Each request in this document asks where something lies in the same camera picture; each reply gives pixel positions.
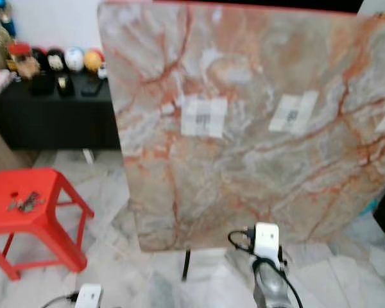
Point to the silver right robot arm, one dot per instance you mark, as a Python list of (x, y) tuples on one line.
[(274, 289)]

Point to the marble pattern table top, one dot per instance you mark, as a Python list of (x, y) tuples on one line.
[(256, 179)]

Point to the black table leg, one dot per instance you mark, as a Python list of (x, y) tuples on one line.
[(186, 265)]

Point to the white code label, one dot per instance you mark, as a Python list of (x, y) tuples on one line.
[(294, 111), (204, 116)]

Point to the dark key bunch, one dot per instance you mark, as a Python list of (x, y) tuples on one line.
[(29, 203)]

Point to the red plastic stool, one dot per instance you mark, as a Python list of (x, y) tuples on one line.
[(38, 224)]

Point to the black phone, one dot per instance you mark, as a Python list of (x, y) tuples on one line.
[(93, 86)]

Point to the small white panda figure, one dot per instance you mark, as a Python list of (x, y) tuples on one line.
[(102, 70)]

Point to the orange plush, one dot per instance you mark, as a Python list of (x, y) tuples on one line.
[(94, 60)]

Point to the black wallet case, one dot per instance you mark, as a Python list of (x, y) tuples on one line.
[(43, 84)]

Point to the black tape dispenser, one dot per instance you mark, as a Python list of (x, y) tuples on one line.
[(66, 85)]

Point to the white blue plush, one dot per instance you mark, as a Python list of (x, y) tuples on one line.
[(74, 59)]

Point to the black mouse plush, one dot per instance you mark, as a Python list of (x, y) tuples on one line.
[(56, 61)]

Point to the blue gold trophy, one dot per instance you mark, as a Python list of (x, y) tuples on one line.
[(5, 20)]

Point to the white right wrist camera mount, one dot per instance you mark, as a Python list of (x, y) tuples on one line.
[(267, 242)]

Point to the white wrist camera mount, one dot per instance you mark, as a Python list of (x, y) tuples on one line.
[(89, 296), (267, 242)]

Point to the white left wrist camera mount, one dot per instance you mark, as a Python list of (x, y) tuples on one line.
[(89, 296)]

